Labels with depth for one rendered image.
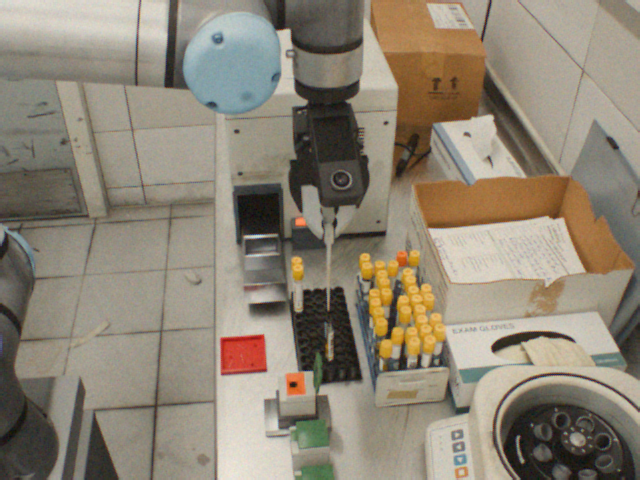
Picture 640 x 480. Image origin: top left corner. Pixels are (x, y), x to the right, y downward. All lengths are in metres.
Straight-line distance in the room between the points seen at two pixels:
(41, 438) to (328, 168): 0.48
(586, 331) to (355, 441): 0.37
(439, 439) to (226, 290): 0.44
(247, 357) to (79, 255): 1.69
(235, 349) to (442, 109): 0.78
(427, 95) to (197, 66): 1.06
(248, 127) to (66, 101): 1.53
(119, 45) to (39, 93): 2.03
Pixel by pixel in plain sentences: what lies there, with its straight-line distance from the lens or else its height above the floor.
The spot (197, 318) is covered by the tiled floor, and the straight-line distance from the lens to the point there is 2.32.
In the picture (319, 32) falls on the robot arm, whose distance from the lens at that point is 0.68.
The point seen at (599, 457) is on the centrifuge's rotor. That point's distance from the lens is 0.88.
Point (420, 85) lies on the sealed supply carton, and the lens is 1.52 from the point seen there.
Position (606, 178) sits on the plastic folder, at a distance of 1.20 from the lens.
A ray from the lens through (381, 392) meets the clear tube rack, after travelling 0.96.
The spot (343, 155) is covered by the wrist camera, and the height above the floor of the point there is 1.28.
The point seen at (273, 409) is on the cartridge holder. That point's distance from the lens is 0.96.
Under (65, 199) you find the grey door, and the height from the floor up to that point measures 0.10.
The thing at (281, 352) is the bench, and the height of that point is 0.88.
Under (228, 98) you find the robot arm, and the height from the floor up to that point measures 1.42.
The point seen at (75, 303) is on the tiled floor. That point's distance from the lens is 2.47.
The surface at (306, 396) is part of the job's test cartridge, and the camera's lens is 0.89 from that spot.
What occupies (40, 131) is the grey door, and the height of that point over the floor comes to 0.41.
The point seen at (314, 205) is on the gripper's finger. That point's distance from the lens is 0.80.
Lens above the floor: 1.67
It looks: 40 degrees down
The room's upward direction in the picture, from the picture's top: straight up
